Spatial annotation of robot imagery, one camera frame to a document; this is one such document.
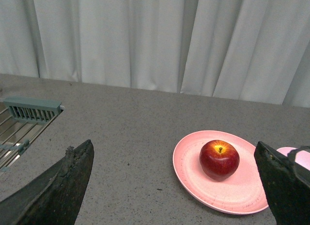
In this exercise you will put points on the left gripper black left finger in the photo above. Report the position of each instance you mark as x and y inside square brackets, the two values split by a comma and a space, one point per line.
[55, 196]

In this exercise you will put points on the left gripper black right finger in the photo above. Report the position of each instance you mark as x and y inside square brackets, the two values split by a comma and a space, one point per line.
[286, 184]

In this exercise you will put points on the red apple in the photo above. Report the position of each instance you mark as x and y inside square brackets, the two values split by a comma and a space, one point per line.
[219, 159]

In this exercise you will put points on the light pink bowl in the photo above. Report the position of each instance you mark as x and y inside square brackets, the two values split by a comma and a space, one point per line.
[302, 157]

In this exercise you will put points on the pink plate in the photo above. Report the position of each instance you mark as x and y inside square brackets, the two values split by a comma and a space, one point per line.
[242, 193]

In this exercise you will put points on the green dish rack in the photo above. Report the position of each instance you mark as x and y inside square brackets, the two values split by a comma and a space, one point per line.
[22, 120]

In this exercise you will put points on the white curtain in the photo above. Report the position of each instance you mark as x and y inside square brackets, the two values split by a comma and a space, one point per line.
[251, 50]

